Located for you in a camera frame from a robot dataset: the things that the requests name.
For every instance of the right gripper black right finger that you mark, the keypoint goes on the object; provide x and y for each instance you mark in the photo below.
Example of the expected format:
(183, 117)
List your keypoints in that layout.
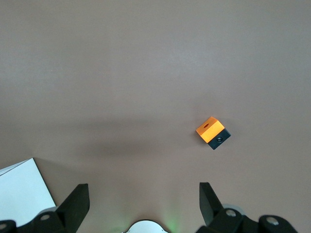
(213, 218)

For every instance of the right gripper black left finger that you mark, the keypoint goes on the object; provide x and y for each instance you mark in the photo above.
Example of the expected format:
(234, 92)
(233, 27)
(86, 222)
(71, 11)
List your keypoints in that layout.
(73, 213)

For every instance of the white drawer cabinet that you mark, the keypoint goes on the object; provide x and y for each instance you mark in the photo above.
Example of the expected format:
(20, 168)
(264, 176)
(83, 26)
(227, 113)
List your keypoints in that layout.
(22, 189)

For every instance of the orange box with black base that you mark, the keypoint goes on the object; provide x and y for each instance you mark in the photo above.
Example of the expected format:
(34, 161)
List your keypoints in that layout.
(209, 129)

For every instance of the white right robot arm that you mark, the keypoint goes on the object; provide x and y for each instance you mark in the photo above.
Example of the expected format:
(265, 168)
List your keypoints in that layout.
(145, 228)

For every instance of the brown table cover sheet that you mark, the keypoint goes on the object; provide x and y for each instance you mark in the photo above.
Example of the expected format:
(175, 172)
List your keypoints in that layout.
(121, 72)

